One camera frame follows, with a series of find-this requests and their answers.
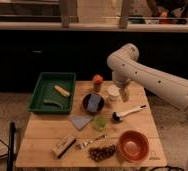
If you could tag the bunch of dark grapes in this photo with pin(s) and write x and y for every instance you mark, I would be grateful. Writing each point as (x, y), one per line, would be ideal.
(101, 153)

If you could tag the orange lidded spice jar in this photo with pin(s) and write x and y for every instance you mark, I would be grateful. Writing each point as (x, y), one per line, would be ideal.
(97, 82)

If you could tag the green plastic tray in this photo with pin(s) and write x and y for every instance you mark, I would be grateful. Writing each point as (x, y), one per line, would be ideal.
(44, 89)

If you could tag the blue grey cloth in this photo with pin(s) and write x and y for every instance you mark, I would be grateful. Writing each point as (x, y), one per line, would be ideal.
(79, 122)

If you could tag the silver metal fork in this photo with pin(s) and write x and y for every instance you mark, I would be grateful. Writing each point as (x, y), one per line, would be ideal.
(88, 142)

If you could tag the green plastic cup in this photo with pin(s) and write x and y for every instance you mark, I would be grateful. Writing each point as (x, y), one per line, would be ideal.
(99, 122)

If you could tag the green pepper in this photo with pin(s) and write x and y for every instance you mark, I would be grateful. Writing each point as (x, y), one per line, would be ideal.
(52, 102)

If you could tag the white round container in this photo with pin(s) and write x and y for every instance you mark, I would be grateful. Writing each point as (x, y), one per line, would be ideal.
(113, 93)

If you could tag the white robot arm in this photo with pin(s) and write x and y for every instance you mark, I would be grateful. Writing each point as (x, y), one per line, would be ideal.
(125, 68)

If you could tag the orange ceramic bowl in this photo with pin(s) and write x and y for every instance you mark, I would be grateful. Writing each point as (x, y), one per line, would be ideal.
(133, 146)

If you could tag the black chair frame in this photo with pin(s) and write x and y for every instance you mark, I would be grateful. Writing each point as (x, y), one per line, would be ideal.
(10, 146)

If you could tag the white handled dish brush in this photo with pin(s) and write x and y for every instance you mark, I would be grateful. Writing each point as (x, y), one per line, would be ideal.
(118, 116)

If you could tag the dark round bowl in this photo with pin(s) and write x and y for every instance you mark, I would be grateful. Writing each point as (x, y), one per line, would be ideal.
(85, 103)

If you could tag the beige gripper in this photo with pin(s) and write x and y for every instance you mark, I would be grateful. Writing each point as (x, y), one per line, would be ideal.
(124, 93)

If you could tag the blue sponge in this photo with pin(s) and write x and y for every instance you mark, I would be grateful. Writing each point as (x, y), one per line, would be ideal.
(93, 103)

